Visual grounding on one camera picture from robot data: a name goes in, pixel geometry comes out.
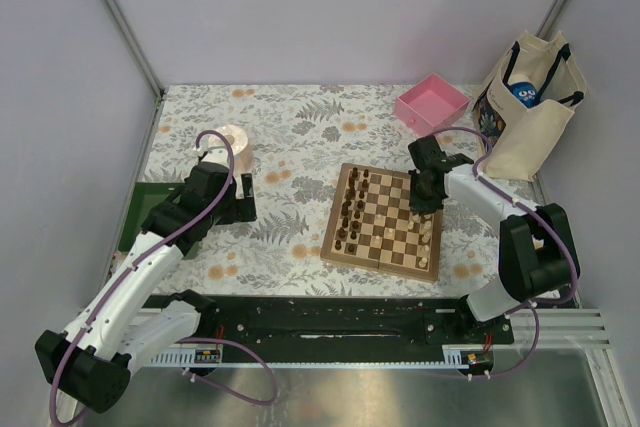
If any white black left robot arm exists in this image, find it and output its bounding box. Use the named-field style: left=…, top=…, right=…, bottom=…
left=35, top=161, right=257, bottom=413

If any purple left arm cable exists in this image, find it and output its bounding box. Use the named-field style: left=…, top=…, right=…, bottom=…
left=47, top=130, right=239, bottom=426

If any wooden chess board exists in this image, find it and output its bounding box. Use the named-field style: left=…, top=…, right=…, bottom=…
left=321, top=163, right=443, bottom=282

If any cream canvas tote bag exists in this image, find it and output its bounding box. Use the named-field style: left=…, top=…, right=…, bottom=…
left=472, top=31, right=587, bottom=181

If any floral table mat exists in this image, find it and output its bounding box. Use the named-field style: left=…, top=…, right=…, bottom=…
left=140, top=85, right=498, bottom=297

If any peach toilet paper roll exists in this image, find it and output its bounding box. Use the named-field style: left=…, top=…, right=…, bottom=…
left=208, top=124, right=254, bottom=175

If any green open box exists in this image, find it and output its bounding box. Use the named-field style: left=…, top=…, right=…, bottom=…
left=117, top=182, right=180, bottom=253

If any blue white bottle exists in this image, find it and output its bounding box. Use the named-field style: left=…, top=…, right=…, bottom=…
left=507, top=74, right=539, bottom=108

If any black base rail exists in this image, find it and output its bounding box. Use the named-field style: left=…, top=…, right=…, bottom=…
left=179, top=291, right=514, bottom=363

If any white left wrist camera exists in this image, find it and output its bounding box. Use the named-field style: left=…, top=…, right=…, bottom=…
left=193, top=144, right=229, bottom=168

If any pink open box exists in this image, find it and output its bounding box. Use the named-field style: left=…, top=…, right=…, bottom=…
left=394, top=73, right=469, bottom=137

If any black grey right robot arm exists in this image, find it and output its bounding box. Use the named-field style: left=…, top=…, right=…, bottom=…
left=408, top=135, right=579, bottom=343

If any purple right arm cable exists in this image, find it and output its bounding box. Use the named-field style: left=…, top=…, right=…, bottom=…
left=429, top=126, right=581, bottom=308

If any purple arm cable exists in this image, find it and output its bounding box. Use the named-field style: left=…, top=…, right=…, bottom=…
left=47, top=130, right=239, bottom=426
left=429, top=126, right=581, bottom=308

